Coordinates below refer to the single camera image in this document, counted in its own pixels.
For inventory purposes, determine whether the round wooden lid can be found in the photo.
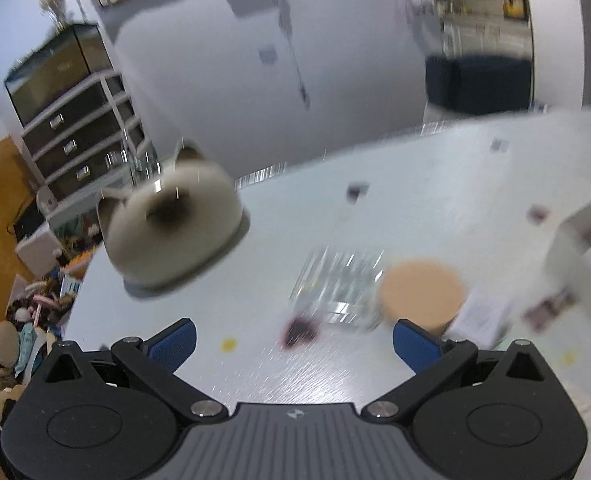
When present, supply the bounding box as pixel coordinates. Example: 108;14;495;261
378;259;468;336

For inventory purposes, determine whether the fish tank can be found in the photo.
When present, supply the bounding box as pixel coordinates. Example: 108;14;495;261
4;23;112;126

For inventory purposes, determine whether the white drawer cabinet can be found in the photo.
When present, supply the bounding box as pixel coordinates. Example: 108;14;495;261
22;70;151;203

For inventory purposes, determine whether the vase with dried flowers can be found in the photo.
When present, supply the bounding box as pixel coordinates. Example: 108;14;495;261
38;0;68;30

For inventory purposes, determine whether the dark blue chair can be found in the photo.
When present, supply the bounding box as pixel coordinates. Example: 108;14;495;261
425;53;533;116

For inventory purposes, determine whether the pile of plush toys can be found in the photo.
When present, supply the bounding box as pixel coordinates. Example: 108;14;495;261
0;245;99;422

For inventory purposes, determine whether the cream cat-shaped ceramic pot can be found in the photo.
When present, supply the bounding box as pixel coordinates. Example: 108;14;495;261
97;141;244;289

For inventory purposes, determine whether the clear plastic case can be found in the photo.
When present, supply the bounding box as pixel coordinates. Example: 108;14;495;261
290;246;388;332

